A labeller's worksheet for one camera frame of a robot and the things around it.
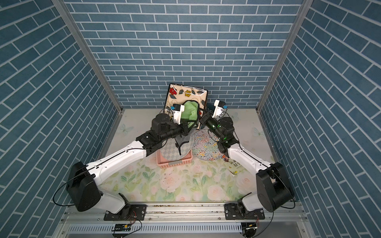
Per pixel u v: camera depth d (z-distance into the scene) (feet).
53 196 2.22
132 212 2.38
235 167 2.93
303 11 2.37
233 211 2.42
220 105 2.24
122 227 2.36
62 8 2.30
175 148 2.47
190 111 2.36
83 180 1.32
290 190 1.46
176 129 2.10
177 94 2.47
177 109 2.11
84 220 2.35
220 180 2.79
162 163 2.71
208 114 2.20
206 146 3.24
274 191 1.40
